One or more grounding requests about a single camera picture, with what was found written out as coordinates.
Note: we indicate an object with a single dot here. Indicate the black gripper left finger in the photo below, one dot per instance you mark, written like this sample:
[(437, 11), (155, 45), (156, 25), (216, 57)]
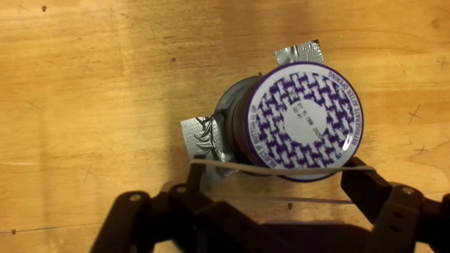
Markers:
[(187, 219)]

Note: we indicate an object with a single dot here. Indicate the grey duct tape piece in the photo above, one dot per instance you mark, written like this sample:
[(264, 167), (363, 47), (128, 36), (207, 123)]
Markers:
[(201, 137), (299, 52)]

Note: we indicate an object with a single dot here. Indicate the thin beige elastic band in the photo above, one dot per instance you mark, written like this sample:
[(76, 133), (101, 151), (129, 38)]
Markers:
[(261, 168)]

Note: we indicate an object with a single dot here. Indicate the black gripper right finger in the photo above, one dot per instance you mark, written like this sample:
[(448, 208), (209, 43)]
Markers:
[(398, 211)]

